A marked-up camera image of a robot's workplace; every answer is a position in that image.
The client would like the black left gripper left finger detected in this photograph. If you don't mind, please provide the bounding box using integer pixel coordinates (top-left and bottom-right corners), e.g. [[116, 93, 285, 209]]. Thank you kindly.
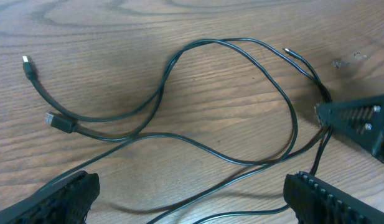
[[0, 171, 100, 224]]

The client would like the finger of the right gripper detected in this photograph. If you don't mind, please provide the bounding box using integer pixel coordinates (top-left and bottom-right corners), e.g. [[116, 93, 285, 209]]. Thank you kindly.
[[315, 95, 384, 163]]

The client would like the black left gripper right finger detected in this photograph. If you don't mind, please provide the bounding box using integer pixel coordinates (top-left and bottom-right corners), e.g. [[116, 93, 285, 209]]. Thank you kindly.
[[283, 171, 384, 224]]

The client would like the thin black usb cable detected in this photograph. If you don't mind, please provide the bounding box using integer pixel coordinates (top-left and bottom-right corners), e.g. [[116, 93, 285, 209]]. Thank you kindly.
[[39, 47, 334, 224]]

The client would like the small clear plastic scrap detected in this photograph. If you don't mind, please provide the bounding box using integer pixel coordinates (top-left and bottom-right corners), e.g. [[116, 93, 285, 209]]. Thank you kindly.
[[332, 51, 368, 69]]

